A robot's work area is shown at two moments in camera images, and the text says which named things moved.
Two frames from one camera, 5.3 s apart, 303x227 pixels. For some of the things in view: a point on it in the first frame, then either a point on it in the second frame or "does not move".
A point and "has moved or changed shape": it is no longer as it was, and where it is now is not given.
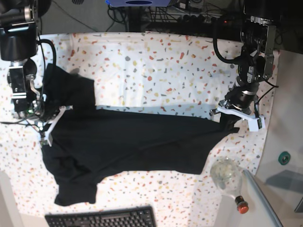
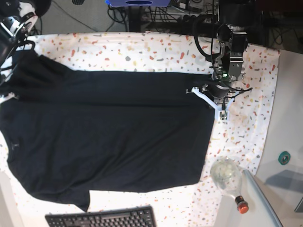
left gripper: (43, 118) -> (3, 98)
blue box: (138, 3) does not move
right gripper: (255, 122) -> (220, 98)
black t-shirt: (88, 143) has moved or changed shape
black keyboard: (143, 216) does not move
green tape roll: (284, 158) does not move
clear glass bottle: (227, 174) does not move
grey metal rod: (274, 218) does not move
